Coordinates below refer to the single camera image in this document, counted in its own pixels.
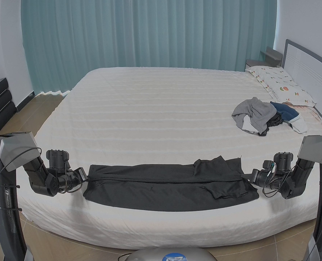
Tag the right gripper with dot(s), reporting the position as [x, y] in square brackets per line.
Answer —
[261, 177]

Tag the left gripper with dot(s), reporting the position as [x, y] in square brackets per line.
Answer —
[81, 177]

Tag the black T-shirt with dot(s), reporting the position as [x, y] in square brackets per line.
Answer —
[163, 183]

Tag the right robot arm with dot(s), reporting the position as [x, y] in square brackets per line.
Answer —
[316, 148]

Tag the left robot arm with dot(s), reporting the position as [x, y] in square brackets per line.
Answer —
[19, 151]

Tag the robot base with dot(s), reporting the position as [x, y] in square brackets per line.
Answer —
[155, 255]

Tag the pile of clothes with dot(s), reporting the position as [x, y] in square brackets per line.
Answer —
[257, 111]

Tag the bed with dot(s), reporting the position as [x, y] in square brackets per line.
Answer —
[163, 96]

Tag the white printed pillow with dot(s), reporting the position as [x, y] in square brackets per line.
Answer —
[282, 83]

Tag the grey bedside table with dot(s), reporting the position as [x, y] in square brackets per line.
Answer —
[271, 53]

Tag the blue-green curtain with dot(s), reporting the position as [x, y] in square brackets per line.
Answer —
[95, 37]

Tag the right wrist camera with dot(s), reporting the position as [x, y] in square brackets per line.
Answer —
[268, 165]

